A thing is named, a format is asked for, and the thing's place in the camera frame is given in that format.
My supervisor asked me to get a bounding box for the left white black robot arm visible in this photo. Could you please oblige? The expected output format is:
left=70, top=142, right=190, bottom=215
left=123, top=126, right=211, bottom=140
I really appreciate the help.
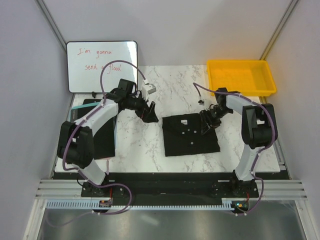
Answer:
left=57, top=79, right=159, bottom=197

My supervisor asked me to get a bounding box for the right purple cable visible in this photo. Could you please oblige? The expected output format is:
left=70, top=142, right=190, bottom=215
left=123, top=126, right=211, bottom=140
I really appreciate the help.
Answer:
left=193, top=82, right=279, bottom=216

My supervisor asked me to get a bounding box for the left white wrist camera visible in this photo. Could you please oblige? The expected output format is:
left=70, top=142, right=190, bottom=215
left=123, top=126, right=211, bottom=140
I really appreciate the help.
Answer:
left=141, top=83, right=157, bottom=98

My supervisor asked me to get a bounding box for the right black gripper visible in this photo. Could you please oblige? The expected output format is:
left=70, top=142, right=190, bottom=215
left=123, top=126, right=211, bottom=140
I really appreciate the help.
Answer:
left=199, top=106, right=233, bottom=135

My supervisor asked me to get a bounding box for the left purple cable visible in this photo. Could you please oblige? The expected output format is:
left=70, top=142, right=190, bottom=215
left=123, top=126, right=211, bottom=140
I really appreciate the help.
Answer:
left=44, top=59, right=148, bottom=227

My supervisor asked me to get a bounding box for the purple cable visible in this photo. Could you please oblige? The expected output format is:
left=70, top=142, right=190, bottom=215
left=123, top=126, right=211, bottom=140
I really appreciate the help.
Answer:
left=193, top=82, right=279, bottom=216
left=44, top=59, right=148, bottom=227

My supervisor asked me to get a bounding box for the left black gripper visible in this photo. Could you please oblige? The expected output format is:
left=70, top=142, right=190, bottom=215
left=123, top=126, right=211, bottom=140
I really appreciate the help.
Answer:
left=126, top=91, right=158, bottom=124

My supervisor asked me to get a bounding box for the aluminium frame rail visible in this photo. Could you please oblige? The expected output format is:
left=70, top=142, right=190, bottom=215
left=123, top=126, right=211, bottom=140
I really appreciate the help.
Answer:
left=35, top=179, right=307, bottom=201

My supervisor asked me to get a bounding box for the white slotted cable duct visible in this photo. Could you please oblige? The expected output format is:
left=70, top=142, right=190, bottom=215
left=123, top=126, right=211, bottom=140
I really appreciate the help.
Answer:
left=46, top=199, right=248, bottom=211

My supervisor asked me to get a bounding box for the teal and white packaging board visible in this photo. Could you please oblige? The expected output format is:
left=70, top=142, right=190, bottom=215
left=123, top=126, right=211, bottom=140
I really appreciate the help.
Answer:
left=67, top=103, right=95, bottom=122

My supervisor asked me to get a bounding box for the black long sleeve shirt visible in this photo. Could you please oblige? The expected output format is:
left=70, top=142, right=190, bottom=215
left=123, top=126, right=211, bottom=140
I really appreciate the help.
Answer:
left=162, top=113, right=220, bottom=157

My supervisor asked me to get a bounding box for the yellow plastic bin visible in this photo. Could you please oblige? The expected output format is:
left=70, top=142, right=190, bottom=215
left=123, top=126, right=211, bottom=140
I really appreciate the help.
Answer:
left=206, top=59, right=277, bottom=97

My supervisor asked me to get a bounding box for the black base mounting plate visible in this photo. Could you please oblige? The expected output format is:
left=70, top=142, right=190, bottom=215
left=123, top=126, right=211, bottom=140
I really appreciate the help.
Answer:
left=81, top=173, right=259, bottom=205

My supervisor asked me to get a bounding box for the white whiteboard with red writing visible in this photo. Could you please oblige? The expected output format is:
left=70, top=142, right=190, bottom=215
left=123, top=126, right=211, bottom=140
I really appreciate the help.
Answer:
left=66, top=40, right=138, bottom=94

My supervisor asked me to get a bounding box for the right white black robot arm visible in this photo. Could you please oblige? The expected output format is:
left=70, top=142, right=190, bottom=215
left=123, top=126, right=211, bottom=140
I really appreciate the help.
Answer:
left=199, top=88, right=278, bottom=197

